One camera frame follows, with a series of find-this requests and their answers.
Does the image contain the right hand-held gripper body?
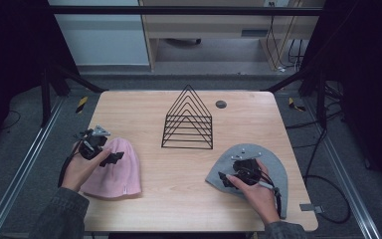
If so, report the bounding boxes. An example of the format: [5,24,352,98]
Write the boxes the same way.
[230,147,267,187]

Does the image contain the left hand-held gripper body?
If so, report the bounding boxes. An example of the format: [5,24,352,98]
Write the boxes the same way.
[74,124,112,161]

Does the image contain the pink knit beanie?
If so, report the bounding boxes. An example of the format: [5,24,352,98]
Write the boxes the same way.
[80,137,142,199]

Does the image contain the grey knit beanie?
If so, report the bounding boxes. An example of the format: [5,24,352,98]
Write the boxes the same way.
[205,142,289,220]

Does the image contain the black wire triangle rack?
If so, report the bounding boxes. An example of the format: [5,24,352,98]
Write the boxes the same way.
[161,84,214,150]

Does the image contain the person's right hand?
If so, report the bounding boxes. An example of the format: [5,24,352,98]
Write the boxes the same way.
[226,158,282,227]

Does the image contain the person's left hand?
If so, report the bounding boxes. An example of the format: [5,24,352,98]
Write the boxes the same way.
[61,140,113,194]

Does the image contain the yellow black striped tape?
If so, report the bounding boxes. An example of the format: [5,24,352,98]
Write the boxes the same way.
[75,96,90,115]
[287,97,306,113]

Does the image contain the white cabinet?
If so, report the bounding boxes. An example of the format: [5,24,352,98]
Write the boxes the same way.
[48,0,150,67]

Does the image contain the black curtain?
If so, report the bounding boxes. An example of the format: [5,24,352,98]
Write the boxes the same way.
[299,0,382,202]
[0,0,81,150]

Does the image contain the left hand-held gripper cable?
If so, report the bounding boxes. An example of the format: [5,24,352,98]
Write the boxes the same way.
[58,145,81,189]

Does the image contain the hand-held gripper cable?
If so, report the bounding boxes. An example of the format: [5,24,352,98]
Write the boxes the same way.
[58,145,81,189]
[257,170,284,220]

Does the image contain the right hand-held gripper cable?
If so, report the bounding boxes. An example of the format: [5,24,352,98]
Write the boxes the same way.
[257,170,284,220]

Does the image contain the black frame post with strut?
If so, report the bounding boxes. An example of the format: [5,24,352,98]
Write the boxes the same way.
[264,66,328,129]
[40,64,106,127]

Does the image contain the aluminium floor rail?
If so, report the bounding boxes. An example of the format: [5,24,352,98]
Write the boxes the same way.
[0,96,66,239]
[299,96,382,239]

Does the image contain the grey metal table bracket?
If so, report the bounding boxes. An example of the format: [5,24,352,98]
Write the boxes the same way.
[299,203,325,214]

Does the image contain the thin black floor cable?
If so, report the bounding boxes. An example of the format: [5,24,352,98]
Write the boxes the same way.
[0,109,22,131]

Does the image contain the black looped floor cable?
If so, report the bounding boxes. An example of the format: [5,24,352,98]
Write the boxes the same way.
[285,109,352,224]

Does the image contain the black bundle of cables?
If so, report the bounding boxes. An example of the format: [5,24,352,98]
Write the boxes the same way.
[322,79,344,114]

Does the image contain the yellow and black hanging cables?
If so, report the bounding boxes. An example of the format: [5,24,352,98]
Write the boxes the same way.
[266,1,304,73]

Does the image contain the black horizontal frame bar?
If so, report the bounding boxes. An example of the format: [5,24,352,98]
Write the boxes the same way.
[48,5,326,17]

